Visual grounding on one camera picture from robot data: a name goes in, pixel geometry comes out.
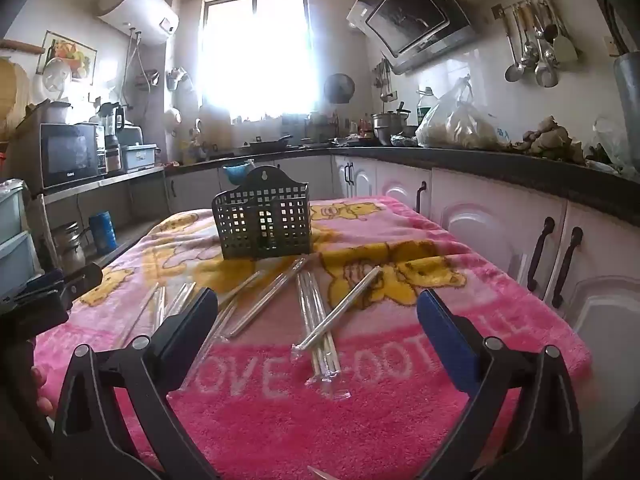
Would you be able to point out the black kitchen countertop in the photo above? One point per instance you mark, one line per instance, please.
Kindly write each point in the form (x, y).
(500, 160)

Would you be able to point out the white cutting board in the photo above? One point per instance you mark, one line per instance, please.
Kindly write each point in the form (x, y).
(215, 127)

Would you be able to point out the black range hood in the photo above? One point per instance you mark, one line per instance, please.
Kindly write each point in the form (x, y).
(415, 15)

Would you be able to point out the round black wall fan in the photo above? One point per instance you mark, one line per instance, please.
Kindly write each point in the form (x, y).
(340, 87)

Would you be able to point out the green hanging cup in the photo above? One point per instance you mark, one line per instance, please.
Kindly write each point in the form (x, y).
(175, 79)

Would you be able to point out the steel cooking pot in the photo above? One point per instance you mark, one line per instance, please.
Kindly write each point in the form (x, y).
(387, 125)

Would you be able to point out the stone appliance shelf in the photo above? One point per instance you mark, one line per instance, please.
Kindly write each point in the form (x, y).
(100, 182)

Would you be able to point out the white water heater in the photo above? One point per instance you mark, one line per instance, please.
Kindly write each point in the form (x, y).
(135, 7)

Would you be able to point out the black microwave oven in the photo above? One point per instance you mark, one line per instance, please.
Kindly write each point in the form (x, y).
(67, 152)

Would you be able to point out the dark plastic bag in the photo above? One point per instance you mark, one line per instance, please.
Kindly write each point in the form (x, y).
(402, 140)

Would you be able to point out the white plastic drawer unit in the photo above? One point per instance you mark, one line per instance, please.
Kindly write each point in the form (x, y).
(12, 230)

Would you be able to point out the white lower kitchen cabinets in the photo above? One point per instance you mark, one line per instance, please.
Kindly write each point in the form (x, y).
(500, 220)

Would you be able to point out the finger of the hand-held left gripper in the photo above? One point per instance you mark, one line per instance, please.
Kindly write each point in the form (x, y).
(82, 276)
(42, 282)

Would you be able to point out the white hanging strainer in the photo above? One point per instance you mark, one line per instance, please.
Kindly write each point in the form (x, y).
(172, 117)

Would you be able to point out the person's left hand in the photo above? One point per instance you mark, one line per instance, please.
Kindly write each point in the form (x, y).
(42, 387)

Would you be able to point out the blender with dark jar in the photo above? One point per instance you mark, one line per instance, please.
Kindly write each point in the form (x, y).
(112, 130)

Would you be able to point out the wall socket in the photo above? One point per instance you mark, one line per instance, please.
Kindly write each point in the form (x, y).
(612, 46)

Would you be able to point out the grey kitchen appliance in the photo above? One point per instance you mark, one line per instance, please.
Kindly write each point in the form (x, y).
(131, 134)

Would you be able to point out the group of condiment bottles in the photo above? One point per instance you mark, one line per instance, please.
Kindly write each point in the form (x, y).
(350, 125)

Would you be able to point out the black wok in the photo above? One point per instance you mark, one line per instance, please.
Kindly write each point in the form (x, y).
(267, 146)

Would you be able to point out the black plastic utensil basket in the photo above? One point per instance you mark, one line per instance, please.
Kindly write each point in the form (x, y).
(260, 210)

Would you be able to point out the hanging cooking tools by stove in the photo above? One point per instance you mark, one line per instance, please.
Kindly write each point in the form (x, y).
(384, 77)

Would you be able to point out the wall utensil rail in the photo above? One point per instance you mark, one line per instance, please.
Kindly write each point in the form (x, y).
(497, 11)

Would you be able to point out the red plastic container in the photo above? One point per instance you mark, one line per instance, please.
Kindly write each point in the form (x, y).
(2, 160)

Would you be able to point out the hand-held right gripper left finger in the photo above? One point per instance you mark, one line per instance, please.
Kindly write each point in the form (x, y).
(192, 325)

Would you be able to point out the kitchen window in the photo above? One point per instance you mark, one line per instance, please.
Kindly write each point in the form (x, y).
(257, 50)

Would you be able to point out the oil bottle with green label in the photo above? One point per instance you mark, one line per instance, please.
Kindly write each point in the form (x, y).
(425, 105)

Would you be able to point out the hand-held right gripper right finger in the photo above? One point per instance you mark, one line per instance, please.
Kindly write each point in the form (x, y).
(445, 340)

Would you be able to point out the fruit wall poster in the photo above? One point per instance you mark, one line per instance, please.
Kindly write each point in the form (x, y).
(75, 52)

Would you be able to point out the blue tin can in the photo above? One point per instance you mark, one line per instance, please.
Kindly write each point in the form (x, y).
(102, 232)

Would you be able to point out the clear plastic bag of food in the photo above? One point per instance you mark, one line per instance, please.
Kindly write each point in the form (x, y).
(460, 125)

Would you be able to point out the grey-blue lidded appliance box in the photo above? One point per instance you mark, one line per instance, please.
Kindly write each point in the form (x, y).
(139, 156)

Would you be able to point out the round bamboo tray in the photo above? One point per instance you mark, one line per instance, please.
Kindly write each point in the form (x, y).
(9, 95)

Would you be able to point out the pile of ginger roots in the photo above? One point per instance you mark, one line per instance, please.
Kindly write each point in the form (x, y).
(550, 137)

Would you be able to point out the row of hanging kitchen utensils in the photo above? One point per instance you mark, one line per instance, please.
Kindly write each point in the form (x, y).
(537, 55)

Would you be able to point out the wooden rolling pin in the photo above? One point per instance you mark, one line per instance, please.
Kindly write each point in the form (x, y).
(22, 46)

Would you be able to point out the pink printed blanket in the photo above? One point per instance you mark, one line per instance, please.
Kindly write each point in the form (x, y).
(300, 425)

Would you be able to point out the blue hanging plastic bin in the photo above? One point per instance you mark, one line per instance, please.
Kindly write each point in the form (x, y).
(236, 171)

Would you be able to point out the grey metal pipe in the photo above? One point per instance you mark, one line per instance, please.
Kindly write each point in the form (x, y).
(627, 110)

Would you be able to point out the small white fan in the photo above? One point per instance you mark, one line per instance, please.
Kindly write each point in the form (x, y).
(55, 80)

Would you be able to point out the stacked steel pots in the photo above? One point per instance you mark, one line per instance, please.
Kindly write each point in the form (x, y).
(70, 247)

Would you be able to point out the grey pot with lid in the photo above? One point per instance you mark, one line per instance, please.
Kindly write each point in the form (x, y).
(57, 111)

